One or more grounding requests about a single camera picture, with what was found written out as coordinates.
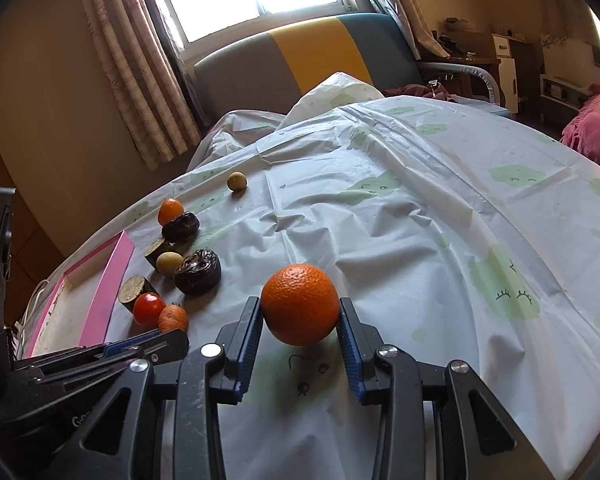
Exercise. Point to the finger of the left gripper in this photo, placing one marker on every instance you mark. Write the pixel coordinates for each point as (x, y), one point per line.
(63, 375)
(130, 342)

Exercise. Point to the white cabinet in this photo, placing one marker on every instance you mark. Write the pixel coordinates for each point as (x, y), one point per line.
(507, 72)

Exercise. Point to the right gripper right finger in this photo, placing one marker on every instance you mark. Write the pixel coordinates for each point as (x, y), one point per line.
(384, 375)

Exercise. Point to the large orange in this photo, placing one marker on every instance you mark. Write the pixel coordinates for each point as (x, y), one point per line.
(300, 305)

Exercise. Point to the small mandarin orange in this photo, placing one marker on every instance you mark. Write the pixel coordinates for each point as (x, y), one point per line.
(169, 210)

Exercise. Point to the dark wrinkled passion fruit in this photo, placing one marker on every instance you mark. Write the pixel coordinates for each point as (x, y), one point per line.
(198, 273)

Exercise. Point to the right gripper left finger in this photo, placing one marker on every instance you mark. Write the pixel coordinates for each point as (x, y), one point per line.
(216, 373)

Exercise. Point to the small orange kumquat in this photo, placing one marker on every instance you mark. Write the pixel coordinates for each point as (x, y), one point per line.
(173, 317)

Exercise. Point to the grey yellow blue headboard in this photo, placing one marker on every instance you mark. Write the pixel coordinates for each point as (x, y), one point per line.
(270, 71)

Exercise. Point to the tan longan fruit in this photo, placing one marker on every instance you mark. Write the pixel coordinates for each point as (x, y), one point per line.
(168, 262)
(237, 182)

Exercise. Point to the pink blanket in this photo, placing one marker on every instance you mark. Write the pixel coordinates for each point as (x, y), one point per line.
(582, 134)

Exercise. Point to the left beige curtain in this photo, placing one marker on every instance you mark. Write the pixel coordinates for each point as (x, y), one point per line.
(149, 96)

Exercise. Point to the pink shallow tray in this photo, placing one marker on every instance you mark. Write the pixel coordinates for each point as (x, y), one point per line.
(77, 311)

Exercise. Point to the red cherry tomato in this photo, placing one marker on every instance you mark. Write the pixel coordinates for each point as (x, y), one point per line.
(147, 309)

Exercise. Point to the sugarcane chunk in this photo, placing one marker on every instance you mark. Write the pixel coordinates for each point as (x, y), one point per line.
(156, 249)
(133, 288)

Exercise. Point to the white patterned plastic tablecloth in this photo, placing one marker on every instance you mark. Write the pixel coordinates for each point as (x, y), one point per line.
(459, 234)

